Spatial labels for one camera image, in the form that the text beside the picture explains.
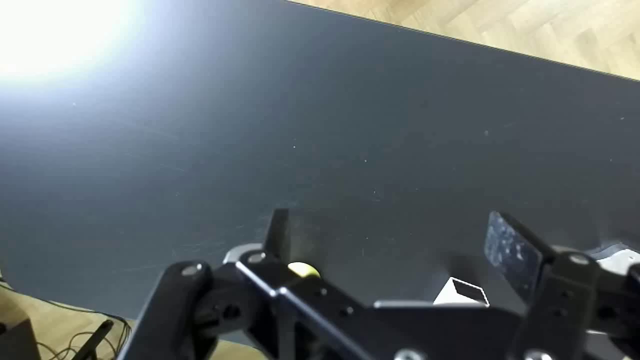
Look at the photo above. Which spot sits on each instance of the black bar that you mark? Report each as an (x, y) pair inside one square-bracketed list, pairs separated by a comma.
[(95, 337)]

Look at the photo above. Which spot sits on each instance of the yellow cup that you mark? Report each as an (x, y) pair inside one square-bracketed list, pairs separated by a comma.
[(303, 270)]

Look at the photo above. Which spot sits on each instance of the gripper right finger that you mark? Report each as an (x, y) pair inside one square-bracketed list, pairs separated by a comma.
[(565, 295)]

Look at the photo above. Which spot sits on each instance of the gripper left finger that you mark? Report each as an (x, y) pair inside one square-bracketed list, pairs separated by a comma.
[(172, 310)]

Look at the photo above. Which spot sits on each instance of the white hollow box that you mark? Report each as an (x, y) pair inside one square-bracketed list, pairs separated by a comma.
[(450, 296)]

